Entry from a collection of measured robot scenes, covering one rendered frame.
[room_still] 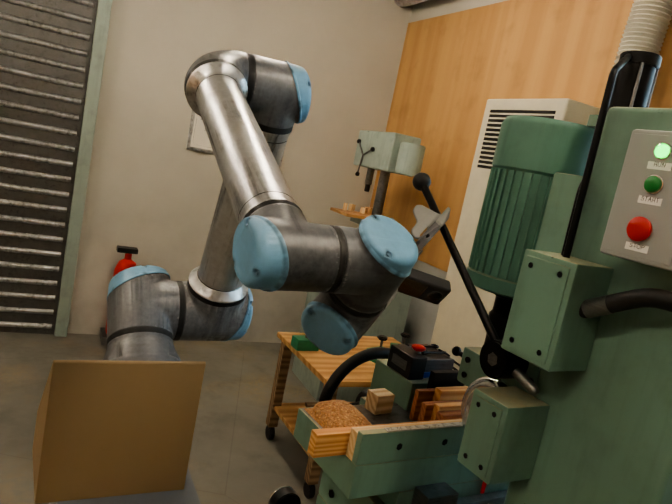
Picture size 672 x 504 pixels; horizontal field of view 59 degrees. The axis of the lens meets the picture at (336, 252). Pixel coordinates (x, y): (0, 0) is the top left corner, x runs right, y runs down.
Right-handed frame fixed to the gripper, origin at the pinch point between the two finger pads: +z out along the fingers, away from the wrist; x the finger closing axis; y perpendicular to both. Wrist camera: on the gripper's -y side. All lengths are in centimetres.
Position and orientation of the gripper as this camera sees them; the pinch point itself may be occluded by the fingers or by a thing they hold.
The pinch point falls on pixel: (429, 235)
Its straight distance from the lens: 114.2
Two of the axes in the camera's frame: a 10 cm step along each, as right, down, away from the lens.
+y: -7.4, -6.7, 0.8
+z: 4.9, -4.4, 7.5
